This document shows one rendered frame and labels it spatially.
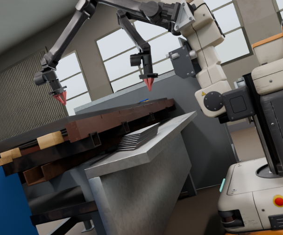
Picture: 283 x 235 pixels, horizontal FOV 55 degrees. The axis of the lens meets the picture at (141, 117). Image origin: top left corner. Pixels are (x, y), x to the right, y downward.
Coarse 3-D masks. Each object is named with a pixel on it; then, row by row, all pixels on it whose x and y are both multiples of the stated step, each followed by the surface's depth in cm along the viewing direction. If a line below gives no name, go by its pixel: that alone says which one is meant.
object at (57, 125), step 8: (136, 104) 156; (144, 104) 170; (88, 112) 102; (96, 112) 107; (104, 112) 114; (64, 120) 88; (72, 120) 90; (40, 128) 91; (48, 128) 90; (56, 128) 89; (64, 128) 88; (16, 136) 94; (24, 136) 93; (32, 136) 92; (40, 136) 91; (0, 144) 97; (8, 144) 96; (16, 144) 95; (24, 144) 105; (32, 144) 143; (0, 152) 108
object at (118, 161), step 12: (168, 120) 191; (168, 132) 105; (144, 144) 93; (156, 144) 84; (108, 156) 93; (120, 156) 82; (132, 156) 75; (144, 156) 74; (96, 168) 78; (108, 168) 77; (120, 168) 76
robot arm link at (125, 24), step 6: (120, 12) 177; (120, 18) 177; (126, 18) 178; (120, 24) 180; (126, 24) 175; (126, 30) 173; (132, 30) 170; (132, 36) 168; (138, 36) 167; (138, 42) 162; (144, 42) 162; (138, 48) 165; (150, 48) 159; (150, 54) 162
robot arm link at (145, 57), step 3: (147, 54) 157; (144, 57) 155; (147, 57) 155; (150, 57) 156; (144, 60) 155; (147, 60) 155; (150, 60) 156; (144, 63) 156; (147, 63) 155; (150, 63) 156
